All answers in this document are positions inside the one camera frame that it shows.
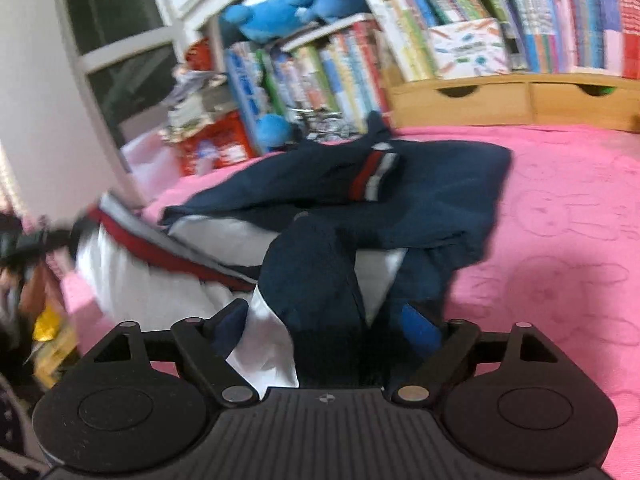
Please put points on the blue plush with white belly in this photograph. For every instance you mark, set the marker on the blue plush with white belly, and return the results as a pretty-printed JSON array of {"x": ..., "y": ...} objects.
[{"x": 270, "y": 17}]

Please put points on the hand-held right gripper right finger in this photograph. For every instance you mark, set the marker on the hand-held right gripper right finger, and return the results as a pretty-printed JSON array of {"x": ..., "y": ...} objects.
[{"x": 420, "y": 327}]

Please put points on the row of thick storybooks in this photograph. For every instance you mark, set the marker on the row of thick storybooks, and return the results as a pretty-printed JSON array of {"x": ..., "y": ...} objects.
[{"x": 330, "y": 75}]

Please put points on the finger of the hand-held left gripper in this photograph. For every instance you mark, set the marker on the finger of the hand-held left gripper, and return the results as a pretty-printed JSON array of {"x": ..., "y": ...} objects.
[{"x": 67, "y": 240}]

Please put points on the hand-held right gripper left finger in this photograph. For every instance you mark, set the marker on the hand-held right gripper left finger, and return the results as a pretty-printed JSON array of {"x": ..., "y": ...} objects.
[{"x": 230, "y": 322}]

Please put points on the colourful printed white box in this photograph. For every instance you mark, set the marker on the colourful printed white box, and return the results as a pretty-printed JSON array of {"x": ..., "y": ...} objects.
[{"x": 467, "y": 50}]

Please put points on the wooden drawer organizer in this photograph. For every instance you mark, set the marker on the wooden drawer organizer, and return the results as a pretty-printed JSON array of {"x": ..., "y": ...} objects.
[{"x": 500, "y": 102}]

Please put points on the navy and white jacket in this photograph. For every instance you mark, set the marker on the navy and white jacket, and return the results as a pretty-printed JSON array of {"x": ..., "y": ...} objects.
[{"x": 425, "y": 200}]

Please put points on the stack of paper magazines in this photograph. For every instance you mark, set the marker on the stack of paper magazines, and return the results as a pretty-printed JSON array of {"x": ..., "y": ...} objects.
[{"x": 195, "y": 105}]

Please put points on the miniature bicycle model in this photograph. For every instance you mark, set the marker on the miniature bicycle model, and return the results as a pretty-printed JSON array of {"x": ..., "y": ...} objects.
[{"x": 325, "y": 122}]

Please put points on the white window frame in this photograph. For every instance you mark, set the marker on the white window frame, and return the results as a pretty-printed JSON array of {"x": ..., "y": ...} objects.
[{"x": 175, "y": 0}]

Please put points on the dark dotted cloth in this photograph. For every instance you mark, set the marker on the dark dotted cloth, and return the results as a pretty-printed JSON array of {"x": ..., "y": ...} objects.
[{"x": 15, "y": 435}]

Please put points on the pink rabbit-print blanket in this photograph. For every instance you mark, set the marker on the pink rabbit-print blanket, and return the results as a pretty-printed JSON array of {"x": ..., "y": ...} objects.
[{"x": 550, "y": 235}]

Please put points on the row of tall blue books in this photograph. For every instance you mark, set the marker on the row of tall blue books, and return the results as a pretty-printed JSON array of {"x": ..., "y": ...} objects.
[{"x": 247, "y": 90}]

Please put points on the red plastic crate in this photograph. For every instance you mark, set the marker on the red plastic crate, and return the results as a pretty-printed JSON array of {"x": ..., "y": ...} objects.
[{"x": 220, "y": 145}]

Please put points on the round blue plush toy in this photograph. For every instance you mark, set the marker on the round blue plush toy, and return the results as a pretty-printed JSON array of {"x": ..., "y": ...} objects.
[{"x": 274, "y": 132}]

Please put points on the small red basket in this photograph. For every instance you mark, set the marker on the small red basket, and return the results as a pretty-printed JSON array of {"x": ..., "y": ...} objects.
[{"x": 200, "y": 55}]

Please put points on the white paper bag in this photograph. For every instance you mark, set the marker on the white paper bag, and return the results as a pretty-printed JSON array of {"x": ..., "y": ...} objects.
[{"x": 150, "y": 160}]

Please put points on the yellow packet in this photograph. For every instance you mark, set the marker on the yellow packet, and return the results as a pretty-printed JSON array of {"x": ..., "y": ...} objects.
[{"x": 50, "y": 330}]

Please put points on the row of thin textbooks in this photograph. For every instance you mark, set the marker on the row of thin textbooks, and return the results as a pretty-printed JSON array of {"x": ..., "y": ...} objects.
[{"x": 560, "y": 15}]

